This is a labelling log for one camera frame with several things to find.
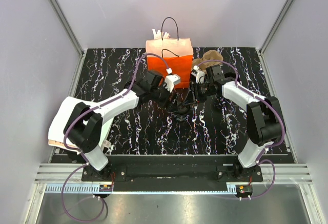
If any white napkin stack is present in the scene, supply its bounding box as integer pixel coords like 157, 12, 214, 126
48, 96, 116, 153

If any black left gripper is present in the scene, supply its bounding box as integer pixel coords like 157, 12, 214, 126
150, 82, 179, 113

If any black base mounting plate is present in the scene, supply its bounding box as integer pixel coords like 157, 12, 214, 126
81, 155, 263, 185

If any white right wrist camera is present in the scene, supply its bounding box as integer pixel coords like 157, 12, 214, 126
191, 65, 205, 84

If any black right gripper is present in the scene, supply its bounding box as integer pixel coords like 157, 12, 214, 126
183, 81, 213, 106

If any grey slotted cable duct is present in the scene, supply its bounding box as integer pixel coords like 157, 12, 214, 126
45, 182, 254, 194

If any orange paper bag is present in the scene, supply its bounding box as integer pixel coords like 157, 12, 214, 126
146, 27, 193, 89

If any black coffee cup lid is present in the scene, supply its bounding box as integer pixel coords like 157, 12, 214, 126
173, 103, 191, 115

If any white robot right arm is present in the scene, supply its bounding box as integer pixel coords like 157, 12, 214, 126
183, 65, 285, 181

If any brown cardboard cup carrier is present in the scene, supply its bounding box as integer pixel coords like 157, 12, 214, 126
191, 50, 223, 73

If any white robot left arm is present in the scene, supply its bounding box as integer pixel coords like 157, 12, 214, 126
63, 71, 181, 181

